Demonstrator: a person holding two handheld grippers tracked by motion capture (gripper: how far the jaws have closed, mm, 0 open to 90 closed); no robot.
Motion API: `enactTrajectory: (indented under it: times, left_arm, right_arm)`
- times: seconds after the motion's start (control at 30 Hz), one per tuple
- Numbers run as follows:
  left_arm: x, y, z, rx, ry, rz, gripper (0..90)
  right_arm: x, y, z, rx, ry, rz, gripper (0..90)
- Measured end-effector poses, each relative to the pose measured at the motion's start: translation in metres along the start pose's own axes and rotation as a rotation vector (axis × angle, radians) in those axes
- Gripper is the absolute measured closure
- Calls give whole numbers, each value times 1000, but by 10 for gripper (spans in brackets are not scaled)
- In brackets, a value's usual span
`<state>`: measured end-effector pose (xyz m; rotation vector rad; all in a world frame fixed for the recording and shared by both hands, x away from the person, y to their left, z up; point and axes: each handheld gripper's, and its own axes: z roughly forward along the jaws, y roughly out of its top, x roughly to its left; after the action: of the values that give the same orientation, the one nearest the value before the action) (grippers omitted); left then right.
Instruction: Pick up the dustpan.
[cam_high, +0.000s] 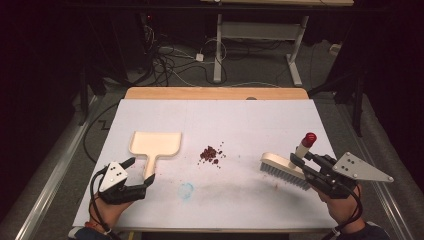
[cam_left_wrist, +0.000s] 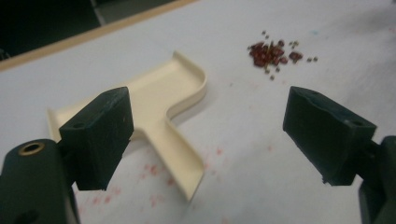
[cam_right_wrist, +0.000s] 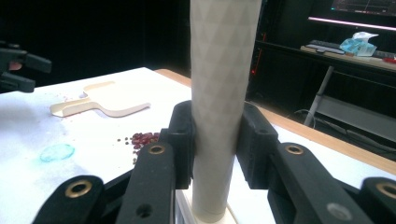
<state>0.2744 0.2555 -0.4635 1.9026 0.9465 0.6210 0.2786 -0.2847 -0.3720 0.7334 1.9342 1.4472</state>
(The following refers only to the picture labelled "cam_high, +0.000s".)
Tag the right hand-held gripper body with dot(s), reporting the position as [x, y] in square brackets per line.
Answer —
[336, 178]

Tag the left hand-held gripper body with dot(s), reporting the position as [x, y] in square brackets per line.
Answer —
[113, 178]

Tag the cream plastic dustpan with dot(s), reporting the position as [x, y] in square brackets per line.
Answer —
[155, 143]

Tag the pile of red crumbs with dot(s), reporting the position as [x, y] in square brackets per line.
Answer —
[209, 154]

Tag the person's right hand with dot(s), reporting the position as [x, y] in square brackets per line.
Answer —
[341, 208]

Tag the person's left hand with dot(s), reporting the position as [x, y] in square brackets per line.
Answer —
[110, 211]

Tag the red wrist band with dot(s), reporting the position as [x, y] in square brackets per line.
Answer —
[91, 226]

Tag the black metal stand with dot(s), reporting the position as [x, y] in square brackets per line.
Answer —
[357, 100]
[83, 96]

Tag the white table cover board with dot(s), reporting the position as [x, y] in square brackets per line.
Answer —
[233, 123]

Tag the grey round table grommet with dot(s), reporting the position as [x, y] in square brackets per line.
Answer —
[251, 98]

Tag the wooden table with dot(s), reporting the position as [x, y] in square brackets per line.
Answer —
[200, 93]

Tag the white power adapter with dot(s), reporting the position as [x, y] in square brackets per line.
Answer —
[199, 57]

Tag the metal floor rail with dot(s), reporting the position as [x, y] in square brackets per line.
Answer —
[383, 196]
[50, 190]

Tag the white metal desk frame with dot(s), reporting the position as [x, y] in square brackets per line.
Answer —
[260, 30]

